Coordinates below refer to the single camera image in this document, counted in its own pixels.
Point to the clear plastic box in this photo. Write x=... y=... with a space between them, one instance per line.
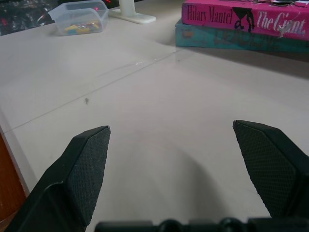
x=62 y=14

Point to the pink paperback book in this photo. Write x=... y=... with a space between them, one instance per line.
x=217 y=14

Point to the wooden book stand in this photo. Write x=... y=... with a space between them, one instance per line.
x=9 y=181

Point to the teal hardcover book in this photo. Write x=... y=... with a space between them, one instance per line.
x=205 y=38

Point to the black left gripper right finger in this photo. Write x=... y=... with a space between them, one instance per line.
x=272 y=164

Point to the colourful small pieces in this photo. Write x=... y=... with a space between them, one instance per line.
x=82 y=27

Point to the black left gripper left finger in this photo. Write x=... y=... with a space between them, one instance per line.
x=79 y=174

